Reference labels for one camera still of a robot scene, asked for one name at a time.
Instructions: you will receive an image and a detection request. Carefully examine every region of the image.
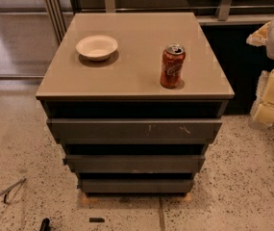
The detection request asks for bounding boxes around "grey top drawer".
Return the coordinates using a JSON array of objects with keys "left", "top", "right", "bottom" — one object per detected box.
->
[{"left": 47, "top": 118, "right": 222, "bottom": 144}]

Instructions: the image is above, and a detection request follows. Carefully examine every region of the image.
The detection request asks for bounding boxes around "orange soda can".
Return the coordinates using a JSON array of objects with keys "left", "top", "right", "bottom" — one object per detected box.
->
[{"left": 160, "top": 43, "right": 186, "bottom": 89}]

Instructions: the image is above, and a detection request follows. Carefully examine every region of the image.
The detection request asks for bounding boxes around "metal rod on floor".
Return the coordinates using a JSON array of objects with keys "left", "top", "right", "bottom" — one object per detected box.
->
[{"left": 0, "top": 178, "right": 27, "bottom": 204}]

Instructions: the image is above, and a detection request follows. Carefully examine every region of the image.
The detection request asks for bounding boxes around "grey bottom drawer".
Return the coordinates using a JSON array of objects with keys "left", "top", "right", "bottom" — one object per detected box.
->
[{"left": 79, "top": 179, "right": 193, "bottom": 193}]

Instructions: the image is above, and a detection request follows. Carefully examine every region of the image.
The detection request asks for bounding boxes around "metal vertical post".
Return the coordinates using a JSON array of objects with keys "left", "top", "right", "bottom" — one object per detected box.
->
[{"left": 43, "top": 0, "right": 66, "bottom": 44}]

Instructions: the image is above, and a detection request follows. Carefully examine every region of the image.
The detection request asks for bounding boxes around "grey drawer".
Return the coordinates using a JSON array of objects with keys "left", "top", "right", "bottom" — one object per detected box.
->
[
  {"left": 47, "top": 118, "right": 222, "bottom": 144},
  {"left": 79, "top": 179, "right": 193, "bottom": 193},
  {"left": 63, "top": 155, "right": 205, "bottom": 173}
]

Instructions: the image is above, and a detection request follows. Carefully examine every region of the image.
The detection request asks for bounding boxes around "grey middle drawer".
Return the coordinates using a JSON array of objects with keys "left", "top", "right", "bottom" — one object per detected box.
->
[{"left": 63, "top": 155, "right": 205, "bottom": 173}]

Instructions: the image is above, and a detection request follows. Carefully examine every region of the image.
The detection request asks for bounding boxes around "white paper bowl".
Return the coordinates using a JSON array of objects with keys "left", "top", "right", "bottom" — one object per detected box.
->
[{"left": 76, "top": 35, "right": 118, "bottom": 62}]

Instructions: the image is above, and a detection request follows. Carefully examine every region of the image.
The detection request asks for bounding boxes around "small black floor block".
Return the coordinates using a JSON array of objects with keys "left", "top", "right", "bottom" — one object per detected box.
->
[{"left": 89, "top": 218, "right": 105, "bottom": 223}]

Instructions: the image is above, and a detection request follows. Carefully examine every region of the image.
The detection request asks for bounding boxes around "grey drawer cabinet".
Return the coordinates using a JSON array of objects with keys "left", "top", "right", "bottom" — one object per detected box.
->
[{"left": 37, "top": 13, "right": 234, "bottom": 185}]

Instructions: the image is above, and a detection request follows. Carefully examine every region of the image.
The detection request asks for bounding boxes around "black object on floor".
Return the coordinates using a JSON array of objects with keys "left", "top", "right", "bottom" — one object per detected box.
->
[{"left": 39, "top": 218, "right": 50, "bottom": 231}]

